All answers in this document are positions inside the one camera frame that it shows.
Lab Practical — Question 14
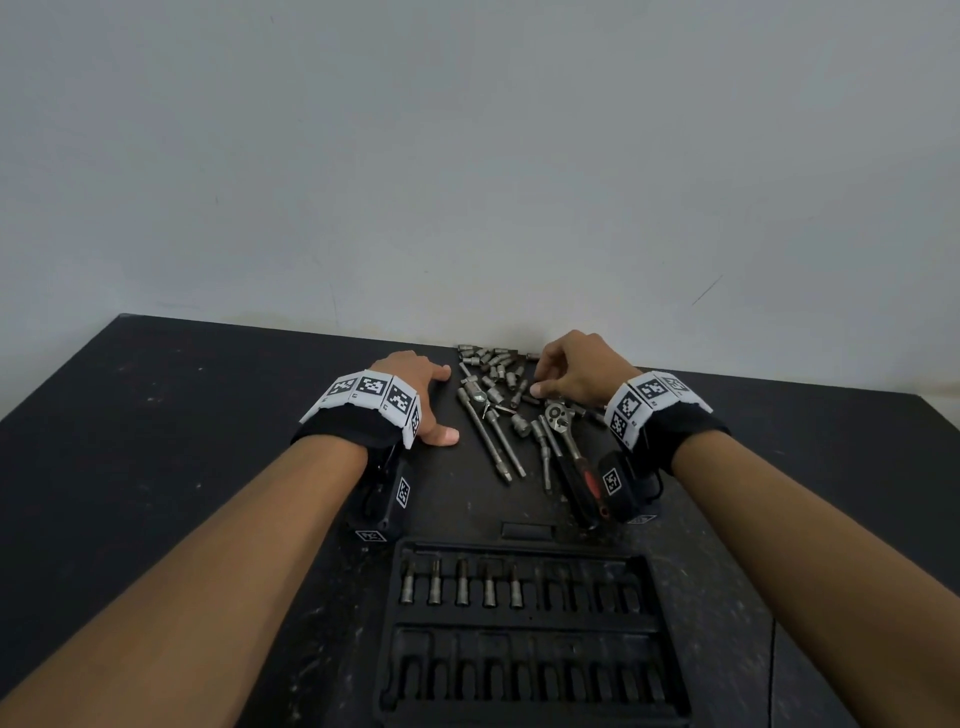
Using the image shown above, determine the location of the person's left forearm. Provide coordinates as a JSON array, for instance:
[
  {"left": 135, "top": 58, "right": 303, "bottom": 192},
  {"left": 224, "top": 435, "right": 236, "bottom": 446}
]
[{"left": 0, "top": 435, "right": 369, "bottom": 728}]

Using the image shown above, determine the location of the ratchet wrench black red handle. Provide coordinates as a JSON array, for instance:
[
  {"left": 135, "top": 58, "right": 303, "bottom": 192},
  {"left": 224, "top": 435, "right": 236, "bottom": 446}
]
[{"left": 544, "top": 399, "right": 613, "bottom": 531}]

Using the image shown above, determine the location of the person's right forearm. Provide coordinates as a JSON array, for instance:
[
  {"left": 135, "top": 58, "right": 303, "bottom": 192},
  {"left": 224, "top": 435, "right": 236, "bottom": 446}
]
[{"left": 669, "top": 429, "right": 960, "bottom": 728}]

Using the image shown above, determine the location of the long silver extension bar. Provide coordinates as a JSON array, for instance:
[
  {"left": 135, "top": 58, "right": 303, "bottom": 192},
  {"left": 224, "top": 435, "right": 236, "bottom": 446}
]
[{"left": 458, "top": 363, "right": 514, "bottom": 484}]

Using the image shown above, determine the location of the person's left hand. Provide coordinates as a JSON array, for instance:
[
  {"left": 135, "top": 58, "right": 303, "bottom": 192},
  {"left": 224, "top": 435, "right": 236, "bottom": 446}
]
[{"left": 367, "top": 350, "right": 460, "bottom": 450}]

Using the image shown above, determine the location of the person's right hand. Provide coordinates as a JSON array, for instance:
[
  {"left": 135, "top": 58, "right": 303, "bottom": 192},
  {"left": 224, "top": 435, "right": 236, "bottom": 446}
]
[{"left": 529, "top": 330, "right": 644, "bottom": 411}]

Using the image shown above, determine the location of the pile of small silver sockets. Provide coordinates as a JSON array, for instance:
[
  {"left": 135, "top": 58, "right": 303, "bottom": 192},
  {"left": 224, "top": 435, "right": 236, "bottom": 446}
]
[{"left": 456, "top": 344, "right": 543, "bottom": 411}]

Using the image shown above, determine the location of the black tracker box with markers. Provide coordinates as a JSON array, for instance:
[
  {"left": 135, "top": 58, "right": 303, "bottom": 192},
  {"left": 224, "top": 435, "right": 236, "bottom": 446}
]
[
  {"left": 596, "top": 450, "right": 666, "bottom": 527},
  {"left": 347, "top": 444, "right": 414, "bottom": 545}
]

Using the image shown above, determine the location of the silver extension bar thick head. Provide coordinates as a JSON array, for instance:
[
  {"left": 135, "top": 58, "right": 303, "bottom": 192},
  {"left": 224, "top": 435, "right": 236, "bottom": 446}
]
[{"left": 462, "top": 377, "right": 528, "bottom": 480}]

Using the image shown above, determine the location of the short silver extension bar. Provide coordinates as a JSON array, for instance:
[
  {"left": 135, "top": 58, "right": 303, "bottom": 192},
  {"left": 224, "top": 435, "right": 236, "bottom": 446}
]
[{"left": 530, "top": 417, "right": 557, "bottom": 493}]

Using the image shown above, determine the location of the white marker wristband black strap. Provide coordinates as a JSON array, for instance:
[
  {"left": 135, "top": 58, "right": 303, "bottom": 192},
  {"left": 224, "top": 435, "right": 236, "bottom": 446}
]
[
  {"left": 603, "top": 371, "right": 731, "bottom": 475},
  {"left": 291, "top": 369, "right": 423, "bottom": 451}
]

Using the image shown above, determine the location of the black plastic tool case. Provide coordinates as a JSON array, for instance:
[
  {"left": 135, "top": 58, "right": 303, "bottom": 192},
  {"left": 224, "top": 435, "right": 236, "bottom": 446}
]
[{"left": 372, "top": 522, "right": 693, "bottom": 728}]

